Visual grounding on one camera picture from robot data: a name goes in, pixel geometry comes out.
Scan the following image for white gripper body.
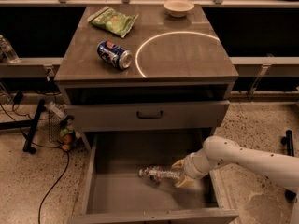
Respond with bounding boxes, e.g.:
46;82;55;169
183;149;215;179

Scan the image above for clear plastic water bottle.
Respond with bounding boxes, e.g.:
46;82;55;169
138;165;180;184

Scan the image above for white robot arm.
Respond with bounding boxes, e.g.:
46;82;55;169
172;136;299;224

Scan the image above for open grey middle drawer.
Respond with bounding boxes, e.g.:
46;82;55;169
67;129;238;224

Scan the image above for grey drawer cabinet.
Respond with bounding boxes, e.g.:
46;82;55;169
55;4;238;147

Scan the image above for background water bottle on ledge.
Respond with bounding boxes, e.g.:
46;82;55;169
0;35;21;63

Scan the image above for black stand leg right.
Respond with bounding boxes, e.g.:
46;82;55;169
281;130;296;203

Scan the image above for black stand leg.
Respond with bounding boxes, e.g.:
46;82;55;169
0;99;46;154
281;130;296;203

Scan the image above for blue Pepsi soda can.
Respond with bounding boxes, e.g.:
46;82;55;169
97;41;133;70

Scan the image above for black stand leg left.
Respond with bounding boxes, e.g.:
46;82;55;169
0;99;46;154

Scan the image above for white ceramic bowl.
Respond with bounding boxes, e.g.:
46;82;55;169
164;0;194;18

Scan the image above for green chip bag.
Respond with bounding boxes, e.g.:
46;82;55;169
87;7;138;38

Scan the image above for grey upper drawer with handle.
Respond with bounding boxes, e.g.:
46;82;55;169
66;101;230;132

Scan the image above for wire basket with snacks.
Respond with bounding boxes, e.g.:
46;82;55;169
46;102;80;152

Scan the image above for black floor cable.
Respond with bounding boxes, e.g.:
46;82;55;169
0;91;71;224

